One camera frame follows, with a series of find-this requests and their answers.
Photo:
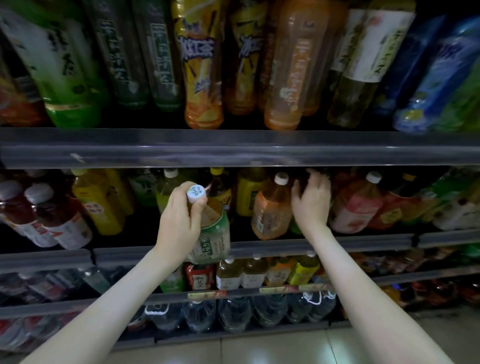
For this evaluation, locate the person's left hand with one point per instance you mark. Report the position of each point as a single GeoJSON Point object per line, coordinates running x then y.
{"type": "Point", "coordinates": [178, 229]}

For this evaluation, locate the dark grey store shelving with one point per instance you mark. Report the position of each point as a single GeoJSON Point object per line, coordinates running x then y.
{"type": "Point", "coordinates": [225, 148]}

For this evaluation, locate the person's right forearm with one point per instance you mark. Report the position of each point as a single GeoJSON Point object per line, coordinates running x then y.
{"type": "Point", "coordinates": [375, 307]}

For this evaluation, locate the orange tea bottle white cap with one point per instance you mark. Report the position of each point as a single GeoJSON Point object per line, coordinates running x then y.
{"type": "Point", "coordinates": [270, 214]}

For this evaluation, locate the pale green label tea bottle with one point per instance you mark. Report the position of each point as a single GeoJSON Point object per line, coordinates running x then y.
{"type": "Point", "coordinates": [214, 240]}

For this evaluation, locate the row of large water jugs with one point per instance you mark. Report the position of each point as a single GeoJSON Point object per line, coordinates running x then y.
{"type": "Point", "coordinates": [202, 313]}

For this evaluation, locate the person's left forearm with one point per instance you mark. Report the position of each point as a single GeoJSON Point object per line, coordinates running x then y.
{"type": "Point", "coordinates": [105, 315]}

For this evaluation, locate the person's right hand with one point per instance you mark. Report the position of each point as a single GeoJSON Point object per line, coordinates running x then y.
{"type": "Point", "coordinates": [311, 204]}

